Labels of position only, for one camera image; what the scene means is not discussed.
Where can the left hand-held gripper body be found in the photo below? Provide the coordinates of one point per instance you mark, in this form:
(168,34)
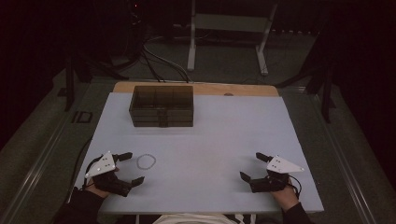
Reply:
(101,166)

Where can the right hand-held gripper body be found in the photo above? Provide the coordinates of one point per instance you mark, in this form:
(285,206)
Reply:
(281,165)

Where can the translucent bottom drawer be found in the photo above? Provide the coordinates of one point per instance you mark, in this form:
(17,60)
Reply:
(146,124)

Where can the dark translucent drawer box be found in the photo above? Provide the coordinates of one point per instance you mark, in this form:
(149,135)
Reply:
(162,105)

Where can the person's left hand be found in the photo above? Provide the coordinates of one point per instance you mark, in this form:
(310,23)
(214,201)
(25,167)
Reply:
(95,190)

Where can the person's right hand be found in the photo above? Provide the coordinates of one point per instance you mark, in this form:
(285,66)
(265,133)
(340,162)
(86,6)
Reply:
(286,199)

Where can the black metal stand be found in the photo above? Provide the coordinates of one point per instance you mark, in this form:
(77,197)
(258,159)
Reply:
(326,93)
(69,84)

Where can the white metal stand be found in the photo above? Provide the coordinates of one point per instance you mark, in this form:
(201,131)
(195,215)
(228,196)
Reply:
(230,23)

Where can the metal floor rail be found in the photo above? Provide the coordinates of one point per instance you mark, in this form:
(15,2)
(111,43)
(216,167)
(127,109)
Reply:
(34,171)
(345,161)

